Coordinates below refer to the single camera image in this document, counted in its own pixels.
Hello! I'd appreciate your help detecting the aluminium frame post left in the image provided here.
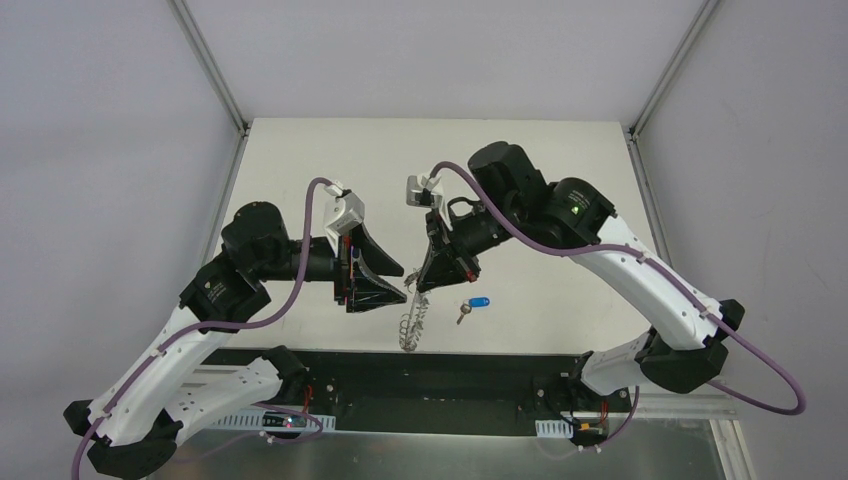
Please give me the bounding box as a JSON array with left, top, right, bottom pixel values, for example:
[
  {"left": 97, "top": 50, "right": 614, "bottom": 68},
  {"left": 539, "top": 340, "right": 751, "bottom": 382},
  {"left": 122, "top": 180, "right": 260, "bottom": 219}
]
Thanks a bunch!
[{"left": 167, "top": 0, "right": 250, "bottom": 137}]

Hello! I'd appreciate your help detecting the silver key on loose tag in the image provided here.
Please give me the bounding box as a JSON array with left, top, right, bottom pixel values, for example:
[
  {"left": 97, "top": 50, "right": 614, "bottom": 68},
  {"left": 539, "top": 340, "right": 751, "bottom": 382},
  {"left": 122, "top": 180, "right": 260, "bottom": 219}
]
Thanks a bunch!
[{"left": 456, "top": 303, "right": 473, "bottom": 325}]

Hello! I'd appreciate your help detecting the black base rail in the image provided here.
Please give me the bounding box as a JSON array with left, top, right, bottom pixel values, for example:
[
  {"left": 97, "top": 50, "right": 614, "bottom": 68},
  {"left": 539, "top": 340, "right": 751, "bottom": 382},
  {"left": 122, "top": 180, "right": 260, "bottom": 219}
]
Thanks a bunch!
[{"left": 198, "top": 349, "right": 634, "bottom": 437}]

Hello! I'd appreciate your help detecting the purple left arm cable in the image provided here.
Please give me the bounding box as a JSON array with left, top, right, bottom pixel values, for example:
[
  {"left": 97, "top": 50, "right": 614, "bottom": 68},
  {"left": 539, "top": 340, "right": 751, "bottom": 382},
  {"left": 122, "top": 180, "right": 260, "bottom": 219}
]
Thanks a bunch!
[{"left": 69, "top": 176, "right": 342, "bottom": 480}]

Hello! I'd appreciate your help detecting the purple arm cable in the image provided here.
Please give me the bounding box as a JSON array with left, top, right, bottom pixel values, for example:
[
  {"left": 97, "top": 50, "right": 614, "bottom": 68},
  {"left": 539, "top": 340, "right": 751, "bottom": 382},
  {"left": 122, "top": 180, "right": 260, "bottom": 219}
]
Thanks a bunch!
[
  {"left": 429, "top": 160, "right": 808, "bottom": 453},
  {"left": 69, "top": 176, "right": 342, "bottom": 480}
]

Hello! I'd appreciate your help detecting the aluminium frame post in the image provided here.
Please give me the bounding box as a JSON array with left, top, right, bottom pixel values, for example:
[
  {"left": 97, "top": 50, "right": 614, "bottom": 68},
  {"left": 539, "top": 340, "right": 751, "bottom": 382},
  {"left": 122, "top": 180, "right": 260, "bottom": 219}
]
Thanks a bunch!
[
  {"left": 167, "top": 0, "right": 250, "bottom": 137},
  {"left": 628, "top": 0, "right": 724, "bottom": 142}
]

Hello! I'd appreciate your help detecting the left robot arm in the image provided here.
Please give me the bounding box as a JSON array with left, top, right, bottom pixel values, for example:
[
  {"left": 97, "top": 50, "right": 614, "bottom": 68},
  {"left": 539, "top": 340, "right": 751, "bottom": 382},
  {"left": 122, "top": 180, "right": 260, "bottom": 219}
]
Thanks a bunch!
[{"left": 64, "top": 195, "right": 406, "bottom": 479}]

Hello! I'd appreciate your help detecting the aluminium frame post right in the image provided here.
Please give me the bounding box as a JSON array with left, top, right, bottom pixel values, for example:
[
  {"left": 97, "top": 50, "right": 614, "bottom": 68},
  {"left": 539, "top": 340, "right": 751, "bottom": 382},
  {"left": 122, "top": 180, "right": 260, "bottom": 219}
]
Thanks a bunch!
[{"left": 628, "top": 0, "right": 724, "bottom": 142}]

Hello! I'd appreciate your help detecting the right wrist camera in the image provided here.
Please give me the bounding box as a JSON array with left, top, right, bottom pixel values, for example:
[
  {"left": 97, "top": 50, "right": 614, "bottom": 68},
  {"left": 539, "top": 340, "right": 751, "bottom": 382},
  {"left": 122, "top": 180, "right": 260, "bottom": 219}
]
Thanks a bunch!
[{"left": 405, "top": 174, "right": 444, "bottom": 209}]

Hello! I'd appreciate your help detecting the round metal key ring plate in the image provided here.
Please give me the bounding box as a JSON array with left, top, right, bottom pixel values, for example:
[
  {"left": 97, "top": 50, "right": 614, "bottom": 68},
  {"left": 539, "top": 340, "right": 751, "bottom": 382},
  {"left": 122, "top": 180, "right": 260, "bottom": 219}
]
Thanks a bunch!
[{"left": 398, "top": 269, "right": 429, "bottom": 353}]

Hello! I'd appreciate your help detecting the white cable duct left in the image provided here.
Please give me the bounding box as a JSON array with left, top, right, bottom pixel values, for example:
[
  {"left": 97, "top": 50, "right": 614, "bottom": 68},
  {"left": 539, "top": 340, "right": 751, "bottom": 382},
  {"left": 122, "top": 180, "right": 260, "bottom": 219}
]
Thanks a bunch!
[{"left": 207, "top": 409, "right": 319, "bottom": 433}]

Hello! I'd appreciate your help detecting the blue key tag loose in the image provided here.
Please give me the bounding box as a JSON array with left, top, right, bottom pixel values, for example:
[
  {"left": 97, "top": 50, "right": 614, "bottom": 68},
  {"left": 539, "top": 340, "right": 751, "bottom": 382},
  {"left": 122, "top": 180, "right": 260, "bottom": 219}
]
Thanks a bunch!
[{"left": 467, "top": 297, "right": 490, "bottom": 309}]

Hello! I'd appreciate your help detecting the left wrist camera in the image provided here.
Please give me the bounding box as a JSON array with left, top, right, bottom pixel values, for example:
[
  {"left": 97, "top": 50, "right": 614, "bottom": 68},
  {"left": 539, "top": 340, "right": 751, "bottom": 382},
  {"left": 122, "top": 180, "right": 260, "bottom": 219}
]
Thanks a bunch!
[{"left": 323, "top": 190, "right": 365, "bottom": 248}]

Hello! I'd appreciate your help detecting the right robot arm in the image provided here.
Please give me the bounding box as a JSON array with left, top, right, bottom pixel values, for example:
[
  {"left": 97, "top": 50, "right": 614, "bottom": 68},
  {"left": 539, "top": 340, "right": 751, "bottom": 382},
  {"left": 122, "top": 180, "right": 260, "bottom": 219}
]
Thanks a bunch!
[{"left": 406, "top": 141, "right": 745, "bottom": 410}]

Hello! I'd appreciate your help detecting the white cable duct right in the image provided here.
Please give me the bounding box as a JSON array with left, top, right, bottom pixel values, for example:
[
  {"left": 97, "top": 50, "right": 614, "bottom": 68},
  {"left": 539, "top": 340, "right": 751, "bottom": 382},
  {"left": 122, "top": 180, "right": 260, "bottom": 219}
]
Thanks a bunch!
[{"left": 534, "top": 420, "right": 574, "bottom": 439}]

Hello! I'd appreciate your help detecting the white cable duct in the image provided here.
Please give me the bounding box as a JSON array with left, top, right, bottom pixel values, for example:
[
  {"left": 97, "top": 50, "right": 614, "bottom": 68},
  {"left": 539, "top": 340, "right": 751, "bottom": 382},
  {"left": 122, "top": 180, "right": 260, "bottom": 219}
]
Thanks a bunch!
[
  {"left": 534, "top": 420, "right": 574, "bottom": 439},
  {"left": 207, "top": 409, "right": 319, "bottom": 433}
]

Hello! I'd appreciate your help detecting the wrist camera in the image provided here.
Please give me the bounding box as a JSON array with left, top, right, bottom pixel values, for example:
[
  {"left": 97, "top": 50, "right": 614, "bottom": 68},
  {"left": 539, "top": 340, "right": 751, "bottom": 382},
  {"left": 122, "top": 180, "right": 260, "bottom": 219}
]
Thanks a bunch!
[
  {"left": 405, "top": 174, "right": 444, "bottom": 209},
  {"left": 323, "top": 190, "right": 365, "bottom": 248}
]

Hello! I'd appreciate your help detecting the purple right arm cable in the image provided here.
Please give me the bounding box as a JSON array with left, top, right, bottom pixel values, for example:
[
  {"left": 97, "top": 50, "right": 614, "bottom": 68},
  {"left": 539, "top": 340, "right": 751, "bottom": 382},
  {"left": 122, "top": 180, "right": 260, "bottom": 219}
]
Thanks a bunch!
[{"left": 429, "top": 160, "right": 808, "bottom": 453}]

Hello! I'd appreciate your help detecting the aluminium rail right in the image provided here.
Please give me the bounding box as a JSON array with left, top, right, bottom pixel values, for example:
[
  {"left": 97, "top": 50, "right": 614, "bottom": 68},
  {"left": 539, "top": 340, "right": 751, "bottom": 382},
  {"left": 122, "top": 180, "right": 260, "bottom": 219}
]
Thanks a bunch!
[{"left": 635, "top": 392, "right": 737, "bottom": 420}]

